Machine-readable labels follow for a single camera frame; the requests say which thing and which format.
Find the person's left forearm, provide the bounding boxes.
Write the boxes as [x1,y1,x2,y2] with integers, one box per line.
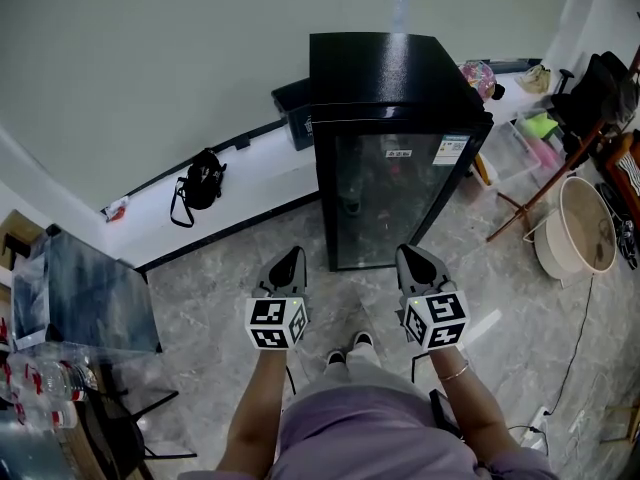
[215,350,287,472]

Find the round white tub table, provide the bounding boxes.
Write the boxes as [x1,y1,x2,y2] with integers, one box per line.
[522,175,620,289]

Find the beige fabric bag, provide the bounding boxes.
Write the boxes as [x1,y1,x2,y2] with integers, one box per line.
[514,63,552,94]

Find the black plastic-wrapped table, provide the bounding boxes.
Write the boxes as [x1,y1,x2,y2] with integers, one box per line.
[10,225,199,462]

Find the dark grey trash bin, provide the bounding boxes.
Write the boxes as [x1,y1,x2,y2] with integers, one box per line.
[271,77,314,152]

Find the person's lilac shirt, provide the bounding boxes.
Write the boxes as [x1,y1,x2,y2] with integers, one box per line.
[179,385,561,480]

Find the neon green cloth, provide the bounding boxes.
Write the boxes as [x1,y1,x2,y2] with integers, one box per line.
[517,111,560,139]

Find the pink cloth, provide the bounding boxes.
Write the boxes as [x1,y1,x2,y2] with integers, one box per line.
[529,136,564,169]

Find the white cable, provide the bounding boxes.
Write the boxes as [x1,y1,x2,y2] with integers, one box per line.
[564,372,616,449]

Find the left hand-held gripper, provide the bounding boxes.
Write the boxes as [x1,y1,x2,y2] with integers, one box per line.
[244,245,309,352]

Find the black office chair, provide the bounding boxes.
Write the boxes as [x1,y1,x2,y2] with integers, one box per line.
[549,51,640,157]

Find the wooden coat rack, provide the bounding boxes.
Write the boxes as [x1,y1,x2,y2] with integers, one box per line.
[485,47,640,243]

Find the person's light grey trousers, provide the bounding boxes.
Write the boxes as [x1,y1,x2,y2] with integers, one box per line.
[319,345,384,389]

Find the clear plastic storage bin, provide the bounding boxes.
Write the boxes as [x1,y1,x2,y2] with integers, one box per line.
[514,107,576,174]
[469,120,544,189]

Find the person's right forearm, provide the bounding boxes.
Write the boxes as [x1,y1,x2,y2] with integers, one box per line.
[429,347,516,457]

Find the yellow item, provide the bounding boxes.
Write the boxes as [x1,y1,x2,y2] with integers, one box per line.
[472,152,494,187]

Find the red and white packet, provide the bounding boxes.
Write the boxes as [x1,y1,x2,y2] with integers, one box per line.
[102,195,130,223]

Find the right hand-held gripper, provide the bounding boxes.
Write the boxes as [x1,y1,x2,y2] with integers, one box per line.
[395,243,471,353]

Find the pack of clear water bottles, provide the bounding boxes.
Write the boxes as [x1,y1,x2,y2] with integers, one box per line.
[0,352,99,429]

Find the dark clothes on rack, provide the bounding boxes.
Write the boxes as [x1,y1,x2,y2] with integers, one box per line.
[599,67,640,124]

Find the brown cardboard box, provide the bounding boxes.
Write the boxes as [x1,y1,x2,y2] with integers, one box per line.
[0,209,51,272]

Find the long black floor cable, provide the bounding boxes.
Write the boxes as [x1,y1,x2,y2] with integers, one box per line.
[547,275,596,414]

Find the wide white power strip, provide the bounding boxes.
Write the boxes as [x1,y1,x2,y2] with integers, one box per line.
[529,405,551,435]

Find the thin gold bracelet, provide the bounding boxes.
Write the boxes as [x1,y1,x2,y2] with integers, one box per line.
[437,360,471,383]

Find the black shoulder bag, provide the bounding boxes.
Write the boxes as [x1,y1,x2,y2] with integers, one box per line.
[169,147,229,229]

